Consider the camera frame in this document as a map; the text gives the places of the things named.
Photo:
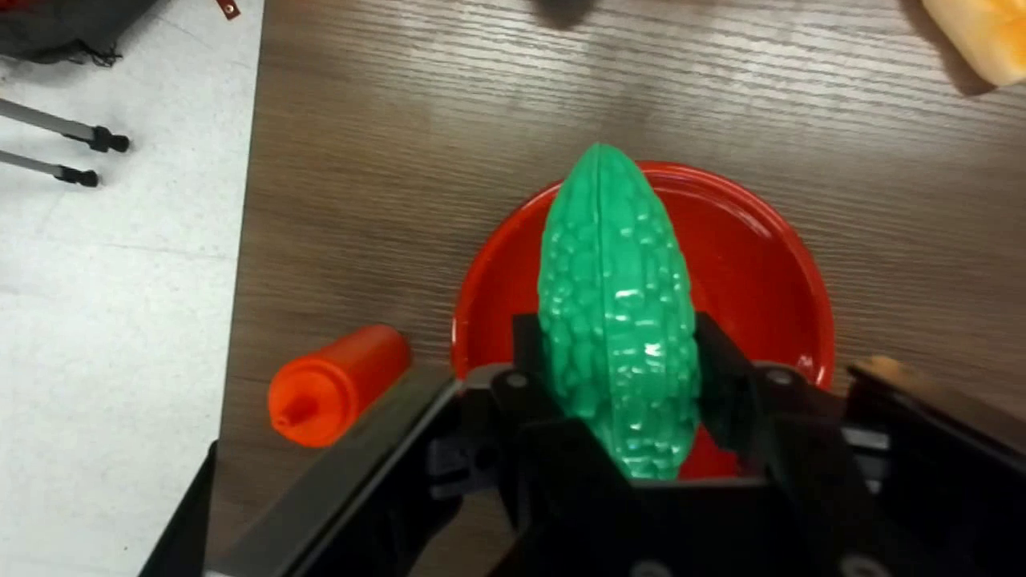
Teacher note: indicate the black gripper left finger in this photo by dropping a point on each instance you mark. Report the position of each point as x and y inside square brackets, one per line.
[534, 371]

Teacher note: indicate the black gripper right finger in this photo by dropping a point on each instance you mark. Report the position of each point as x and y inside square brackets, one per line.
[725, 396]

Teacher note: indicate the green bumpy toy gourd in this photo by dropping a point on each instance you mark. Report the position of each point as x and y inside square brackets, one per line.
[613, 310]

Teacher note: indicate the red plastic bowl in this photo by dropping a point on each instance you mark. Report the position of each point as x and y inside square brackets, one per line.
[749, 266]

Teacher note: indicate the red squeeze bottle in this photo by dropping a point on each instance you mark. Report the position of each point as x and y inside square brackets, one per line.
[331, 387]

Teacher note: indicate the yellow toy bread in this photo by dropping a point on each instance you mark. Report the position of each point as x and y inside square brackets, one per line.
[989, 38]

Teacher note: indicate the black tipped tripod leg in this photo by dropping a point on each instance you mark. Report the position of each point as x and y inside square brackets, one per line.
[101, 140]
[77, 173]

